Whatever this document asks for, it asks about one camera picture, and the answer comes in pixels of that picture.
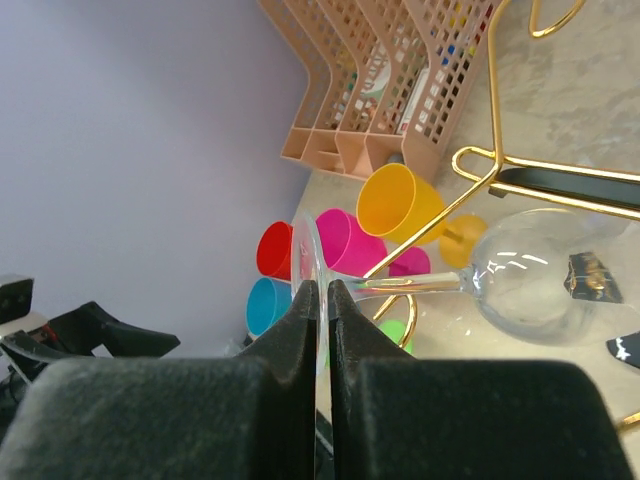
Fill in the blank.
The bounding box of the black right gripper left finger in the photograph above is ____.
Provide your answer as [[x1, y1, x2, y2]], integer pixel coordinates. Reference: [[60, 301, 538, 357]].
[[1, 281, 319, 479]]

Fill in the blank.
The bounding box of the gold wire wine glass rack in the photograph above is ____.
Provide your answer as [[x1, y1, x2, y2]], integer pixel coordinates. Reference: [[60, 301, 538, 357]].
[[362, 0, 640, 431]]

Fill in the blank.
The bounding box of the white blister pack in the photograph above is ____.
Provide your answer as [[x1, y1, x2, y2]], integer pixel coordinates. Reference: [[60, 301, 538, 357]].
[[360, 48, 391, 101]]

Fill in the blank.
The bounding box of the clear glass wine glass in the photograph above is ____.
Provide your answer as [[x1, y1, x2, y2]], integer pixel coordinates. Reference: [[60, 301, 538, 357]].
[[289, 208, 631, 376]]

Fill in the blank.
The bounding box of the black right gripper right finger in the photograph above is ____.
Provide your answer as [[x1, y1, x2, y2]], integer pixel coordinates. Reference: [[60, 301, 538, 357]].
[[328, 281, 633, 479]]

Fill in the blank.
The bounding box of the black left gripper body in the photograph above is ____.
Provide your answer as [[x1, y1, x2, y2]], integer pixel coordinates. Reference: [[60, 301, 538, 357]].
[[1, 349, 40, 425]]

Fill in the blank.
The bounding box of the pink plastic file organizer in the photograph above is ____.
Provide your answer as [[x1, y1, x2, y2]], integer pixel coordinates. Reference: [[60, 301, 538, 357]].
[[262, 0, 498, 180]]

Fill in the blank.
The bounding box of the green plastic wine glass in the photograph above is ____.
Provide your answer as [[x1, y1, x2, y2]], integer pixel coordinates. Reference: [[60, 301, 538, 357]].
[[378, 319, 415, 355]]

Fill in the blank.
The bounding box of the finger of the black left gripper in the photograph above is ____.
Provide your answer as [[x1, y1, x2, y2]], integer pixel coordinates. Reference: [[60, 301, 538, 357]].
[[49, 301, 180, 358]]

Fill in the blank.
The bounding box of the yellow plastic wine glass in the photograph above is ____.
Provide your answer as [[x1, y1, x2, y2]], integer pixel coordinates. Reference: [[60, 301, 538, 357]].
[[356, 163, 488, 268]]

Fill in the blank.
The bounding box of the white box with red logo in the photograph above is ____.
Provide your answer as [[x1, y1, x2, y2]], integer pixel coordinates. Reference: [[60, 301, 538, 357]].
[[396, 67, 430, 135]]

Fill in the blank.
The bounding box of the red plastic wine glass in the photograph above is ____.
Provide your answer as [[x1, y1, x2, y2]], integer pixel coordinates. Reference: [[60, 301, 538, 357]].
[[256, 221, 293, 281]]

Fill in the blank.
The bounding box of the magenta plastic wine glass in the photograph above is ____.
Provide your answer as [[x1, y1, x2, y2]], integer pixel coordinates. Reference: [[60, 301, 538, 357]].
[[316, 208, 431, 277]]

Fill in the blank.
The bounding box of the blue plastic wine glass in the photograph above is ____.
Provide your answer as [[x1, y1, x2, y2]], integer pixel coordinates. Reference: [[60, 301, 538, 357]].
[[246, 277, 292, 337]]

